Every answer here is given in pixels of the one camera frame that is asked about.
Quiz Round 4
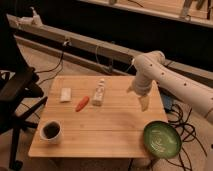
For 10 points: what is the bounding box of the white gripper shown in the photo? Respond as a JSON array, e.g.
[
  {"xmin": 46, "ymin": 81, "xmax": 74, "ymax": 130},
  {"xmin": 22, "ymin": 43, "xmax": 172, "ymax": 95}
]
[{"xmin": 126, "ymin": 78, "xmax": 152, "ymax": 111}]

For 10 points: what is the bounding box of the hanging white cable loop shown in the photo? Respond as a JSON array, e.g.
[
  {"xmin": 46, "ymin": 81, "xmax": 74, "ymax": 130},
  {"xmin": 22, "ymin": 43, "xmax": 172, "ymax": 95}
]
[{"xmin": 94, "ymin": 43, "xmax": 116, "ymax": 75}]

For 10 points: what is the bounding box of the green plate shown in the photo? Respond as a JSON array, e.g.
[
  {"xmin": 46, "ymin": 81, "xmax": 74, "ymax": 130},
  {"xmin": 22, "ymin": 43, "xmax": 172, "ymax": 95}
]
[{"xmin": 143, "ymin": 121, "xmax": 182, "ymax": 159}]

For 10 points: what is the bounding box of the black office chair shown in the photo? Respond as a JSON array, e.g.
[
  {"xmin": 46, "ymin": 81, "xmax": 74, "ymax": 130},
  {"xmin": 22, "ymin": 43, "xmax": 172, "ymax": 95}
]
[{"xmin": 0, "ymin": 11, "xmax": 47, "ymax": 171}]

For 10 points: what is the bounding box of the black cable bundle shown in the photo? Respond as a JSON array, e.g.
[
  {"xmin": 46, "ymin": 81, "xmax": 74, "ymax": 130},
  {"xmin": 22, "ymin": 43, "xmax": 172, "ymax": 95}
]
[{"xmin": 166, "ymin": 103, "xmax": 213, "ymax": 171}]

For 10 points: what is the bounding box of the blue box on floor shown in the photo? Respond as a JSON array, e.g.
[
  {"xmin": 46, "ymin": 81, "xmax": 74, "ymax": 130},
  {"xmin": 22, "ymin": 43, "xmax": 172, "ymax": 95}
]
[{"xmin": 161, "ymin": 95, "xmax": 173, "ymax": 112}]

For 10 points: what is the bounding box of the white rectangular block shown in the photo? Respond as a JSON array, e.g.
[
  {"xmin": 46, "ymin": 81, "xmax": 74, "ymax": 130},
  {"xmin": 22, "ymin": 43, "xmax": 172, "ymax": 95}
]
[{"xmin": 60, "ymin": 88, "xmax": 71, "ymax": 102}]

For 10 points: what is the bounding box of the white cup with dark liquid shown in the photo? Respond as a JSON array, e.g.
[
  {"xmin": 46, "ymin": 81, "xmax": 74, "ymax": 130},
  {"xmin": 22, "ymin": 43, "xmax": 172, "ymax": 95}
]
[{"xmin": 40, "ymin": 121, "xmax": 62, "ymax": 144}]

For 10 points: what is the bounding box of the white plastic bottle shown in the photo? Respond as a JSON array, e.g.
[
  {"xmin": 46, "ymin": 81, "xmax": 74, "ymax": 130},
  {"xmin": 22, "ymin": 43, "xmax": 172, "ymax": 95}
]
[{"xmin": 92, "ymin": 79, "xmax": 105, "ymax": 106}]

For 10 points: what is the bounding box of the red pepper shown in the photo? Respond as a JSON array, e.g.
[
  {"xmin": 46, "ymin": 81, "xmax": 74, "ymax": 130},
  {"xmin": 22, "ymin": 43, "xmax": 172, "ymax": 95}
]
[{"xmin": 75, "ymin": 96, "xmax": 90, "ymax": 112}]

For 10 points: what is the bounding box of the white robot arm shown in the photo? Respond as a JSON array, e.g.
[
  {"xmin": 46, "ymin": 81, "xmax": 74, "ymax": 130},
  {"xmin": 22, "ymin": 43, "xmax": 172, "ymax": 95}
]
[{"xmin": 128, "ymin": 51, "xmax": 213, "ymax": 124}]

